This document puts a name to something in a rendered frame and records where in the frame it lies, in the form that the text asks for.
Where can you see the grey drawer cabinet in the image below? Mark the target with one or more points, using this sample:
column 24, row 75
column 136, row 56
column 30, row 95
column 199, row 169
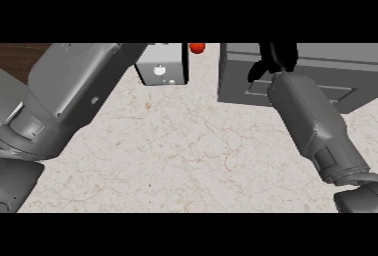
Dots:
column 325, row 70

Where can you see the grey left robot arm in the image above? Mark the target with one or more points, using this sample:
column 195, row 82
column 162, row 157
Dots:
column 64, row 93

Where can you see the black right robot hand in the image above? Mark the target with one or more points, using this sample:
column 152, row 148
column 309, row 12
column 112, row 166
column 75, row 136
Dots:
column 275, row 58

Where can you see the red round object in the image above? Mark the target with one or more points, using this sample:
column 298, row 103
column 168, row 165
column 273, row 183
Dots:
column 196, row 47

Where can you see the pale grey box appliance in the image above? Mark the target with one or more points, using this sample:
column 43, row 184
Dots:
column 162, row 65

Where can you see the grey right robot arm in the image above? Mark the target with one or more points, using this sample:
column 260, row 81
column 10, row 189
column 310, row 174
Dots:
column 315, row 130

